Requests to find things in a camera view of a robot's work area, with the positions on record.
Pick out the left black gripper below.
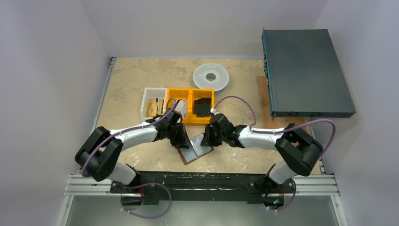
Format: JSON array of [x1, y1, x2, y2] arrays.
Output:
[[166, 122, 192, 148]]

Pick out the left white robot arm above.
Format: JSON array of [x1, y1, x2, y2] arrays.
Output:
[[75, 110, 192, 193]]

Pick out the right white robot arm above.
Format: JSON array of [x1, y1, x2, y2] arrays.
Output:
[[201, 113, 324, 192]]

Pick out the stack of silver cards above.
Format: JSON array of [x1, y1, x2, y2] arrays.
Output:
[[175, 99, 188, 118]]

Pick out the tan cards in white bin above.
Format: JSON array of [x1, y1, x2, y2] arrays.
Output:
[[146, 98, 164, 117]]

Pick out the white plastic bin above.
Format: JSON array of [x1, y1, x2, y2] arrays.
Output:
[[140, 88, 168, 121]]

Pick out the orange double plastic bin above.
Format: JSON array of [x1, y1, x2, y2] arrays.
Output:
[[165, 88, 215, 126]]

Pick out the wooden board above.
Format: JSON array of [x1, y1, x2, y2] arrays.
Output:
[[256, 76, 309, 129]]

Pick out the grey filament spool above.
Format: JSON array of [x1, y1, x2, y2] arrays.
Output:
[[192, 63, 230, 92]]

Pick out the dark blue flat box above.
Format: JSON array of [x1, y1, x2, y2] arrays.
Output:
[[262, 29, 356, 118]]

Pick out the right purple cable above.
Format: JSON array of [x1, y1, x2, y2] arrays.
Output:
[[212, 96, 336, 157]]

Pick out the purple cable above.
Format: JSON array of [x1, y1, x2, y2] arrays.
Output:
[[81, 98, 182, 178], [212, 96, 336, 157]]

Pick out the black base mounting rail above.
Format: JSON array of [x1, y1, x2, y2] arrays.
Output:
[[108, 171, 296, 208]]

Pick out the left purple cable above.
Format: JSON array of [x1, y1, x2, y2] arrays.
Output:
[[81, 98, 182, 178]]

